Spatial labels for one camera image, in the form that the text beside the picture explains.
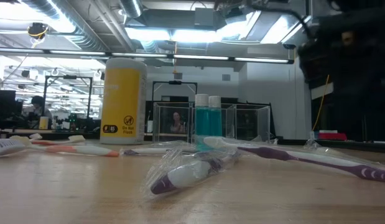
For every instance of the red flat box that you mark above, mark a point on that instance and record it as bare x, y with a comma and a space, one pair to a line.
332, 136

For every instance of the clear acrylic compartment organizer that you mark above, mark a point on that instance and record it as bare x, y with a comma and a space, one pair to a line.
252, 124

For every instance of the narrow silver ventilation duct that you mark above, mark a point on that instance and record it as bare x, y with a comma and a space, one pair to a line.
131, 7

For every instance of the purple white toothbrush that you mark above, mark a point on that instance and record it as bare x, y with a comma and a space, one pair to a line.
148, 151
186, 175
273, 153

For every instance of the yellow white wipes canister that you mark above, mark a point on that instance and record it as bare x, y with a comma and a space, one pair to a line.
120, 102

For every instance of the person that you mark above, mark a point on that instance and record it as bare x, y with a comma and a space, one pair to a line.
177, 119
38, 102

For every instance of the grey ceiling box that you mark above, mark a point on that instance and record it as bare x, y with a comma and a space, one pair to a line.
204, 17

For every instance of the teal mouthwash bottle white cap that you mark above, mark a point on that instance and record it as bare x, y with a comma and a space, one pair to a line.
215, 118
202, 118

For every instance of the black rig stand frame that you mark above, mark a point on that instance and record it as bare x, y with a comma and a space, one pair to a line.
175, 82
67, 76

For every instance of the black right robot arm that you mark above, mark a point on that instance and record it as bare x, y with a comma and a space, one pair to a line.
350, 62

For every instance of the small yellow container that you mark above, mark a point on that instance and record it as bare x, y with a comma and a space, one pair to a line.
43, 123

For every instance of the dark computer monitor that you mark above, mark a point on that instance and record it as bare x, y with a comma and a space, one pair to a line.
4, 104

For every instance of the wide silver ventilation duct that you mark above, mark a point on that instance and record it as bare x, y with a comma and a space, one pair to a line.
86, 42

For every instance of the black bar with light strips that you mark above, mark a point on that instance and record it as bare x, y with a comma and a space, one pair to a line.
106, 54

